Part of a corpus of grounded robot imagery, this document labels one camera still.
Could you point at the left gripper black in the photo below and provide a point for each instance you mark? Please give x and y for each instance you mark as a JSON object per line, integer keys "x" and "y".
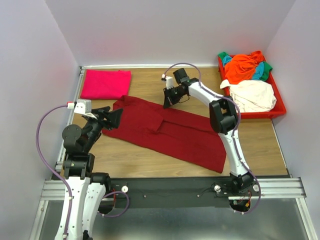
{"x": 113, "y": 117}

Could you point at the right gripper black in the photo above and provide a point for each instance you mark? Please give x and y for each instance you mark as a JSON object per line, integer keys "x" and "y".
{"x": 168, "y": 100}

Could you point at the dark red t shirt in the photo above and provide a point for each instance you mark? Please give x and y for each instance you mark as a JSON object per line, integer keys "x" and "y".
{"x": 176, "y": 133}

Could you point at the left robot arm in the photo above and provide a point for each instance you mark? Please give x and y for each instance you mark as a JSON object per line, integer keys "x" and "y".
{"x": 84, "y": 189}

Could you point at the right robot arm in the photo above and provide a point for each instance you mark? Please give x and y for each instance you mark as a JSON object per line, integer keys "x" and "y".
{"x": 224, "y": 116}

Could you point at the folded pink t shirt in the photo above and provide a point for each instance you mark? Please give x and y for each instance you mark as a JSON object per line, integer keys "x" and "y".
{"x": 106, "y": 85}

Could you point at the orange t shirt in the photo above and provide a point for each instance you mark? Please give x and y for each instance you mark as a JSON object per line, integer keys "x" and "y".
{"x": 240, "y": 67}

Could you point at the white t shirt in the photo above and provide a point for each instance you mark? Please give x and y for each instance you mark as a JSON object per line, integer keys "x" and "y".
{"x": 251, "y": 96}

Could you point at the teal t shirt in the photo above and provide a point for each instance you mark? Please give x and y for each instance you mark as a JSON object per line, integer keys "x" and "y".
{"x": 260, "y": 71}

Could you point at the green t shirt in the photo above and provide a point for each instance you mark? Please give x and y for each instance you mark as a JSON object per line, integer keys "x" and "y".
{"x": 251, "y": 64}

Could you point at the red plastic bin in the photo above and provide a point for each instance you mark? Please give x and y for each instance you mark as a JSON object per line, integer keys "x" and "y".
{"x": 279, "y": 108}

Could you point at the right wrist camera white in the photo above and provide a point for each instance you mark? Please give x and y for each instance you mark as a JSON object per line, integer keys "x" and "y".
{"x": 169, "y": 81}

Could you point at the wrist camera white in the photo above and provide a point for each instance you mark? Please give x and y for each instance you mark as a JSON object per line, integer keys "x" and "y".
{"x": 82, "y": 107}
{"x": 169, "y": 81}

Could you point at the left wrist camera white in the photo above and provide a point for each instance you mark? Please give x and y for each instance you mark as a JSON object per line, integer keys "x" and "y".
{"x": 82, "y": 107}

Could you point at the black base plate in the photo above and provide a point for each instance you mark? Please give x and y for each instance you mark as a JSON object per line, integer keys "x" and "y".
{"x": 180, "y": 192}

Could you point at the aluminium rail frame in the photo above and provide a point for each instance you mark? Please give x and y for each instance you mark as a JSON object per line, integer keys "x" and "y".
{"x": 271, "y": 188}

